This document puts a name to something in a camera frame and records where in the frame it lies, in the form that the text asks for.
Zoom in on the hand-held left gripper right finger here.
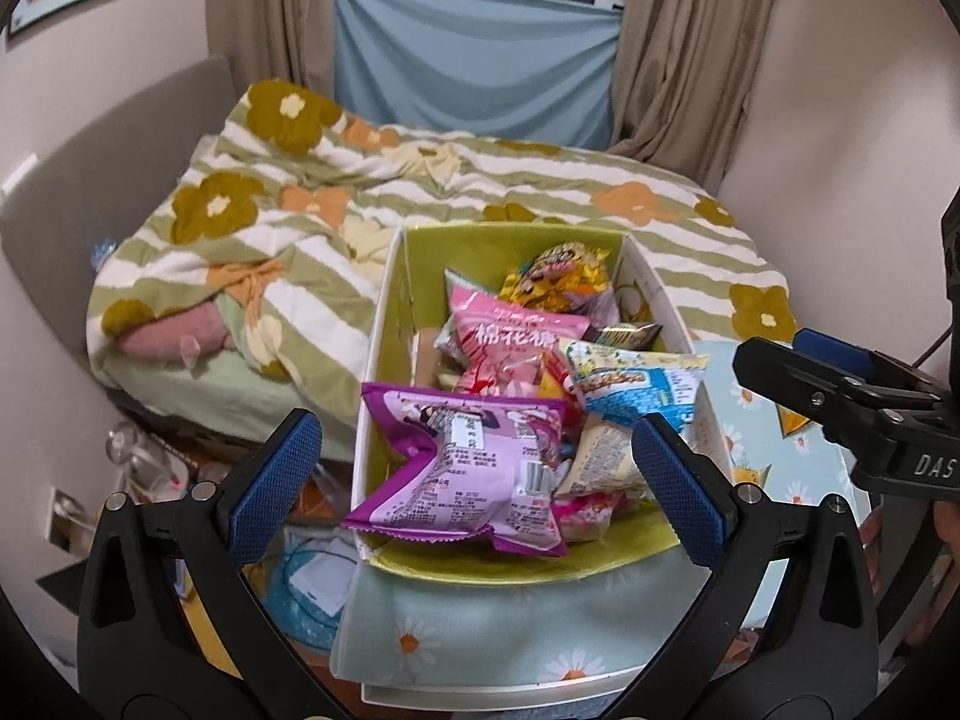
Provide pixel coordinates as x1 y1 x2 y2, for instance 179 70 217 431
600 412 880 720

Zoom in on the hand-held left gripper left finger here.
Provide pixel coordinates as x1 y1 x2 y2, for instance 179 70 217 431
77 409 353 720

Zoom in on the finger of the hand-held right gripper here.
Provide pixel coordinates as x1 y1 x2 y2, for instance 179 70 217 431
733 336 932 437
795 328 947 396

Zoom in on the cream and orange cake packet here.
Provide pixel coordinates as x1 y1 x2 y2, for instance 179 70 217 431
555 420 653 500

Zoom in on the purple snack packet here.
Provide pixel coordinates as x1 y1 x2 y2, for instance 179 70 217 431
341 382 571 557

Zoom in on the green cardboard box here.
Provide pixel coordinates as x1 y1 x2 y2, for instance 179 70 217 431
351 219 740 587

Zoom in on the person's right hand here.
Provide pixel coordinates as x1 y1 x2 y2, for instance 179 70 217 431
928 499 960 616

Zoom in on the green bed sheet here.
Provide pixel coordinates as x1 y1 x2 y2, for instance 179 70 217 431
101 349 365 462

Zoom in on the pink strawberry snack packet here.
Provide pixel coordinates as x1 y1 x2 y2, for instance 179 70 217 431
553 493 640 542

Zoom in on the blue and white snack packet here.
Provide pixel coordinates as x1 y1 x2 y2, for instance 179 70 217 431
559 341 710 432

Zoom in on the blue plastic bag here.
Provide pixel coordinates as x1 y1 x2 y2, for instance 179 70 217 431
266 529 357 653

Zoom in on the clear plastic bottle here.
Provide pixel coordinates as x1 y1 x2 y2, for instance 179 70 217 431
105 424 192 500

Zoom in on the dark brown snack packet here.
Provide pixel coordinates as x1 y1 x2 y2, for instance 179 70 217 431
585 321 665 352

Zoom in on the pink plush toy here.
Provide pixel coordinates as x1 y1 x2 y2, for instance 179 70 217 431
120 300 237 376

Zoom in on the pink marshmallow packet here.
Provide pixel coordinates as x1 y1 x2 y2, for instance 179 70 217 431
435 285 593 398

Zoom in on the yellow and brown snack packet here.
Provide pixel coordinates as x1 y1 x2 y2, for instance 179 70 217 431
501 240 612 312

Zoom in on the beige curtain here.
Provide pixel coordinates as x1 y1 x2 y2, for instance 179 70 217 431
607 0 785 188
206 0 336 102

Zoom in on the green striped flower blanket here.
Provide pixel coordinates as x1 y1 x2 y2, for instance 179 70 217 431
86 79 800 398

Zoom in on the grey bed headboard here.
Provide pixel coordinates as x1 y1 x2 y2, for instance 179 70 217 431
0 56 233 316

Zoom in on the blue hanging cloth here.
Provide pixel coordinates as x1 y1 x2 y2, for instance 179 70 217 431
334 0 623 152

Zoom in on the black cable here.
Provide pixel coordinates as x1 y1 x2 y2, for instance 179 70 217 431
916 292 960 365

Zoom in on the white wall switch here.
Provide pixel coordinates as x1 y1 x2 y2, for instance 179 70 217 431
0 152 40 194

